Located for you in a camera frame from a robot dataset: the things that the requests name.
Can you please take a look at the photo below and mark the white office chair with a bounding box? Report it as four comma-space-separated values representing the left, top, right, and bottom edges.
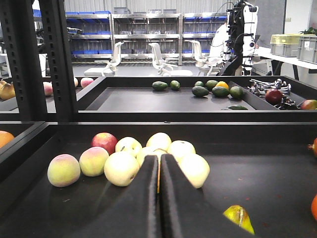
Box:
84, 42, 124, 77
149, 42, 193, 77
185, 40, 222, 76

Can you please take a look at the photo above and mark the pink green peach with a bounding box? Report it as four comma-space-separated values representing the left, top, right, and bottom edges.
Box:
47, 154, 81, 187

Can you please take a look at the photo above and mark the steel storage shelving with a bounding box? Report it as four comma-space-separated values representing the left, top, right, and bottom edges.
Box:
66, 11, 225, 65

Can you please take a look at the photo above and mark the grey plastic crate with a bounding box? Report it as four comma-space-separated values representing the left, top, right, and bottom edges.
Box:
297, 35, 317, 64

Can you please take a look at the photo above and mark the large orange with nipple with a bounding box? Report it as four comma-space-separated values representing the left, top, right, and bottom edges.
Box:
0, 130, 15, 148

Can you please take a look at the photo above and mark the black wooden produce stand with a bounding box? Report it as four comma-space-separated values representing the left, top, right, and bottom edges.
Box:
0, 122, 317, 238

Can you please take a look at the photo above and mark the yellow mango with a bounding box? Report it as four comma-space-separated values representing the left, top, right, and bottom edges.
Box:
216, 81, 229, 89

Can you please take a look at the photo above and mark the pink apple upper tray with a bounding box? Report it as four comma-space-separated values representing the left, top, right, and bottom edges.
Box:
43, 81, 53, 96
80, 77, 94, 88

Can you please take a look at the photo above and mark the red apple behind basket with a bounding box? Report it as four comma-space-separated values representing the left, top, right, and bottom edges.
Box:
91, 132, 118, 155

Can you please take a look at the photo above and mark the white black robot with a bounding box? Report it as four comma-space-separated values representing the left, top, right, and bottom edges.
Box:
210, 0, 259, 76

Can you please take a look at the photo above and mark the dark green avocado front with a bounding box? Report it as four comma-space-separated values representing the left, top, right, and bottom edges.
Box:
227, 105, 248, 110

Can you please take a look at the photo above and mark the dark red apple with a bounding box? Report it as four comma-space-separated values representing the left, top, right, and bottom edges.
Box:
265, 89, 283, 105

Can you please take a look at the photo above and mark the pink peach near basket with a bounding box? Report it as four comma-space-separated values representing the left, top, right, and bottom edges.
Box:
79, 147, 109, 177

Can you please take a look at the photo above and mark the pile of metal utensils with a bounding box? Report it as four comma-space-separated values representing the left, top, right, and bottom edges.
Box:
247, 78, 300, 110

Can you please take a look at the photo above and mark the pale white pear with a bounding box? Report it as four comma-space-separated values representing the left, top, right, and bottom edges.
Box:
136, 146, 167, 167
167, 140, 196, 161
115, 136, 142, 157
178, 154, 210, 188
104, 151, 140, 187
146, 132, 172, 151

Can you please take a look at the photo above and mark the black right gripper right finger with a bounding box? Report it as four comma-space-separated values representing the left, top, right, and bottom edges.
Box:
159, 154, 253, 238

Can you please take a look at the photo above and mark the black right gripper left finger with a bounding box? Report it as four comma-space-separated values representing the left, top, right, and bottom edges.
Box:
74, 155, 160, 238

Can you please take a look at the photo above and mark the brown yellow pear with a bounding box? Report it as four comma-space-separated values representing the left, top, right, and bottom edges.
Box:
0, 80, 15, 100

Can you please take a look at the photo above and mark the green pear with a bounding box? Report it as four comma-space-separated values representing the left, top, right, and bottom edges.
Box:
223, 205, 255, 235

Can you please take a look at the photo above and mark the black upright rack post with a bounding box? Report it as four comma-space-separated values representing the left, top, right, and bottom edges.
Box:
0, 0, 47, 121
39, 0, 78, 122

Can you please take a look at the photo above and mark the dark green avocado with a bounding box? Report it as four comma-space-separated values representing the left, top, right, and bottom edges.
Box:
211, 86, 229, 98
192, 86, 209, 98
194, 81, 204, 87
227, 105, 248, 110
205, 80, 218, 91
152, 81, 168, 91
170, 80, 180, 91
229, 86, 244, 100

